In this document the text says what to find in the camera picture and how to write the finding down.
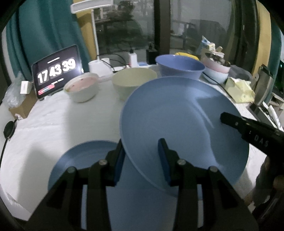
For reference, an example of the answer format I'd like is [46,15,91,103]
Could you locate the metal stand device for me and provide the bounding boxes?
[250,64,274,115]

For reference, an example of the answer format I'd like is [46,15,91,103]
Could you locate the white charger plug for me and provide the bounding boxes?
[129,49,139,68]

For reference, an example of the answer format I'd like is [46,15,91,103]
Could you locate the black power cable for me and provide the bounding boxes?
[202,72,238,101]

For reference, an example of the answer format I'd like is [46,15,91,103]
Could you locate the dark blue bowl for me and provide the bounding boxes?
[155,54,206,80]

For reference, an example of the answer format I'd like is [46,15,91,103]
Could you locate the large blue plate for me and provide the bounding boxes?
[120,77,249,196]

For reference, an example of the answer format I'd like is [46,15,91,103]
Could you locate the pink bowl in stack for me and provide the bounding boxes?
[203,53,231,74]

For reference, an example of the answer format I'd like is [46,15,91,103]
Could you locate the yellow wet wipes pack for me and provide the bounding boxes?
[174,52,199,61]

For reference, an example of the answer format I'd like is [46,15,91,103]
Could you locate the right hand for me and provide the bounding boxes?
[253,156,283,206]

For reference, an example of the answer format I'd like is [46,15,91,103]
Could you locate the teal curtain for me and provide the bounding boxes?
[2,1,91,81]

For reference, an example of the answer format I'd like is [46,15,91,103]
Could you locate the white power strip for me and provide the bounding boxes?
[111,62,157,73]

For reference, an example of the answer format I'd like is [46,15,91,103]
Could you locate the tablet showing clock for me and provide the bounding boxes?
[31,45,83,100]

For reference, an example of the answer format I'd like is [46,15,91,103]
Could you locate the light blue bowl in stack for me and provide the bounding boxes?
[202,67,229,84]

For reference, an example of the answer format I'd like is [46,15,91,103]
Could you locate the pink speckled white bowl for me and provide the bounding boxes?
[63,73,99,103]

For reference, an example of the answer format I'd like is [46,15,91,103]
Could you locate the cardboard box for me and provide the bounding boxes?
[9,90,38,119]

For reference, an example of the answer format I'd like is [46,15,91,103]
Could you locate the yellow tissue pack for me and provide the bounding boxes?
[225,77,255,103]

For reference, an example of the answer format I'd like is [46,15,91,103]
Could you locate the black round cable device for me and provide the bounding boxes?
[1,119,17,163]

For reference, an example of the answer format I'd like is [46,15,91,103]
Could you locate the grey cloth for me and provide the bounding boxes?
[228,65,253,81]

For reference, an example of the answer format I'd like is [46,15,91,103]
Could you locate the cream bowl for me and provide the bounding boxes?
[112,68,157,101]

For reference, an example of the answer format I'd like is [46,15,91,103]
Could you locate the small white box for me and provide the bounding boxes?
[20,81,32,95]

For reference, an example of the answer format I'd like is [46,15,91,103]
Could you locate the white storage basket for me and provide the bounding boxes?
[196,36,224,58]

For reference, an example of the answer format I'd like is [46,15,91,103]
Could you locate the black power adapter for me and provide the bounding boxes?
[146,42,157,65]

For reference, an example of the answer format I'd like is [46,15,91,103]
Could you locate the white desk lamp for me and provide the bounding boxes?
[70,1,113,82]

